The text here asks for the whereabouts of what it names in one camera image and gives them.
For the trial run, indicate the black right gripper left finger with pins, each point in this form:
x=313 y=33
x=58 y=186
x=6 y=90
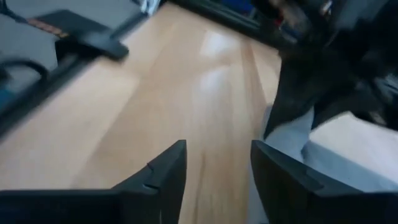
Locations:
x=140 y=205

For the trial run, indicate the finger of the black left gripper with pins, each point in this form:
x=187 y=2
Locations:
x=342 y=102
x=292 y=93

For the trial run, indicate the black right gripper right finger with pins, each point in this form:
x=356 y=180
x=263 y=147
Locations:
x=295 y=202

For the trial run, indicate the grey towel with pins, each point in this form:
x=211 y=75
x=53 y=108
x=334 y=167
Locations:
x=342 y=146

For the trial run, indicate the black orange hazard mat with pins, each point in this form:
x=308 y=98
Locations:
x=46 y=27

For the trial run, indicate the silver aluminium bracket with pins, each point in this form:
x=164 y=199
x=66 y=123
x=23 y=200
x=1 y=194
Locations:
x=149 y=6

